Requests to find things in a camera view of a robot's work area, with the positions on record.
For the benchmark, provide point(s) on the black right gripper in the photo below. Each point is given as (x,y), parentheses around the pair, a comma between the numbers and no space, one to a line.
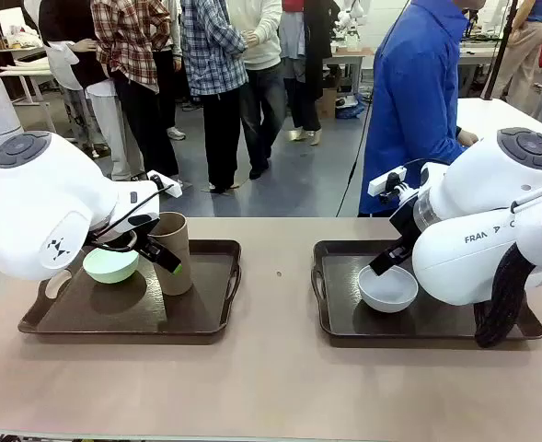
(407,228)

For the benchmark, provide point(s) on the person in white sweater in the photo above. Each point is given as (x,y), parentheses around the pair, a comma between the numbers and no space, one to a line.
(263,41)

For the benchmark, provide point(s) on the white table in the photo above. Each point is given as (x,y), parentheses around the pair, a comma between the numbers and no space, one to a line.
(500,115)

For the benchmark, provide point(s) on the person in beige trousers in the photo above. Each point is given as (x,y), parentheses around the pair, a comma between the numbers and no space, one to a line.
(523,50)

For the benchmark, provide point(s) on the white bowl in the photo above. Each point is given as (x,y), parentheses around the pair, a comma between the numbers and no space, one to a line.
(385,294)

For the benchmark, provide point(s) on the cardboard box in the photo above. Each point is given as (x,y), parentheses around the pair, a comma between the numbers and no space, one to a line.
(326,103)

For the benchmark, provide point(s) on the person in dark coat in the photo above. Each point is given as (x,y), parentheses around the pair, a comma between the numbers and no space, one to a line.
(314,46)

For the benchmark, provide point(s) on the thin black stand leg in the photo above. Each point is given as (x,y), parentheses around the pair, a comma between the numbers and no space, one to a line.
(367,124)

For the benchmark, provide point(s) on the blue bag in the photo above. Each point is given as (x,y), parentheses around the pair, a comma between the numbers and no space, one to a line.
(349,110)

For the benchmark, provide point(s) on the brown paper-look cup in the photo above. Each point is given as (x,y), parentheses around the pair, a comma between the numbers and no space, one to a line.
(175,230)

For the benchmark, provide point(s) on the person's right forearm blue sleeve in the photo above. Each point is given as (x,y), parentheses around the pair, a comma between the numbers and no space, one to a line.
(441,138)

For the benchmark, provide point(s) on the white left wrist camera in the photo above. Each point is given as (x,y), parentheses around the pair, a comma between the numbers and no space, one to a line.
(175,191)

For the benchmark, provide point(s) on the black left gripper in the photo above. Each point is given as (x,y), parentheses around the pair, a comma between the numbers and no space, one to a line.
(150,241)

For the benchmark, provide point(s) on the pale green bowl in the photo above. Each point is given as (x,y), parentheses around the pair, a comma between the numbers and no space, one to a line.
(109,271)

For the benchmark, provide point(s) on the person in blue plaid shirt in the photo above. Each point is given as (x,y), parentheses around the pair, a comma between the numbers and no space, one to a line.
(211,50)

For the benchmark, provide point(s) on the black tripod pole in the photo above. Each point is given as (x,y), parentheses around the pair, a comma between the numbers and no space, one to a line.
(500,50)

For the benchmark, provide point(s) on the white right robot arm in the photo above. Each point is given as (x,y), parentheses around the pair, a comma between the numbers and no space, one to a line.
(477,184)

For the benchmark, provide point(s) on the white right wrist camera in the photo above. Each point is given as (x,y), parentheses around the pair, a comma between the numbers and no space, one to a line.
(385,182)

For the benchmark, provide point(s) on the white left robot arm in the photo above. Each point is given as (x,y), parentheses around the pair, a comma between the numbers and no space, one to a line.
(31,216)

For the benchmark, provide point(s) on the person's right hand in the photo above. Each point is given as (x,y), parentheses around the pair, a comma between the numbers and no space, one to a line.
(467,138)

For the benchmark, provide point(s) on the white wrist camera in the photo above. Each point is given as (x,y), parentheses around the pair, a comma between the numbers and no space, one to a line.
(385,182)
(175,191)

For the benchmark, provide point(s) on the person in red plaid shirt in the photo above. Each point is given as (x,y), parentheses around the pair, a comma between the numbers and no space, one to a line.
(132,46)

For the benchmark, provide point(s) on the dark brown tray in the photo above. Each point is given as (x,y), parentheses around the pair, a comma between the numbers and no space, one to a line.
(197,317)
(339,285)

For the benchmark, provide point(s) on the person in blue coat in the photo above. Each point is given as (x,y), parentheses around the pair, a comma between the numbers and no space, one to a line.
(404,92)

